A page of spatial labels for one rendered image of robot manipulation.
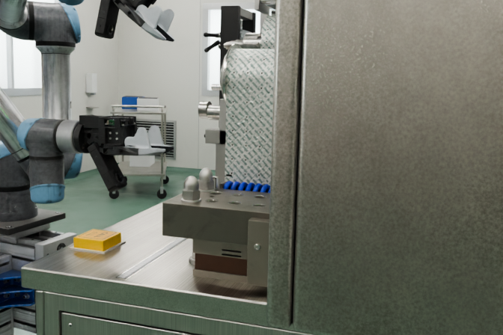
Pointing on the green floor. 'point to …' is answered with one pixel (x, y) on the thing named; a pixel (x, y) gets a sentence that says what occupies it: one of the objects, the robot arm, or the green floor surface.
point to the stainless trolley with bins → (142, 164)
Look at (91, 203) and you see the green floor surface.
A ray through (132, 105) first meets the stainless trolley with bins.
